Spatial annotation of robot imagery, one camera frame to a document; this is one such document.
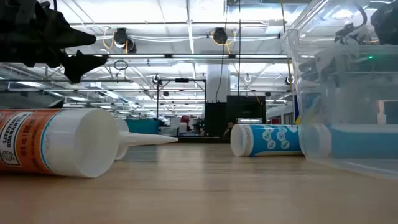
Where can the blue plastic bin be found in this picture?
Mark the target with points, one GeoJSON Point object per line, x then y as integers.
{"type": "Point", "coordinates": [143, 127]}

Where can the long ceiling light bar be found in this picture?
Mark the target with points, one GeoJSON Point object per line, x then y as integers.
{"type": "Point", "coordinates": [199, 56]}

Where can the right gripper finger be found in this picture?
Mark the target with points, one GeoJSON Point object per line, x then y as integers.
{"type": "Point", "coordinates": [317, 70]}
{"type": "Point", "coordinates": [349, 33]}

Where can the black metal frame rig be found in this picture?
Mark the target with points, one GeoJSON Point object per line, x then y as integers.
{"type": "Point", "coordinates": [157, 102]}

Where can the black cabinet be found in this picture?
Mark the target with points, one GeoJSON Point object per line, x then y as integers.
{"type": "Point", "coordinates": [245, 107]}

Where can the black table frame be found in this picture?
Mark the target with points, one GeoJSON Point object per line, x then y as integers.
{"type": "Point", "coordinates": [202, 140]}

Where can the orange sealant tube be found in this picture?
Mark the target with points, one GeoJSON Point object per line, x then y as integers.
{"type": "Point", "coordinates": [62, 143]}

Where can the clear plastic container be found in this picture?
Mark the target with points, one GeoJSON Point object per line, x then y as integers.
{"type": "Point", "coordinates": [342, 168]}

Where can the person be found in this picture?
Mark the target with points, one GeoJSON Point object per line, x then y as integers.
{"type": "Point", "coordinates": [229, 128]}
{"type": "Point", "coordinates": [185, 119]}

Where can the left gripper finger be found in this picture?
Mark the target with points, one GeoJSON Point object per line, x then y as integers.
{"type": "Point", "coordinates": [79, 65]}
{"type": "Point", "coordinates": [71, 37]}

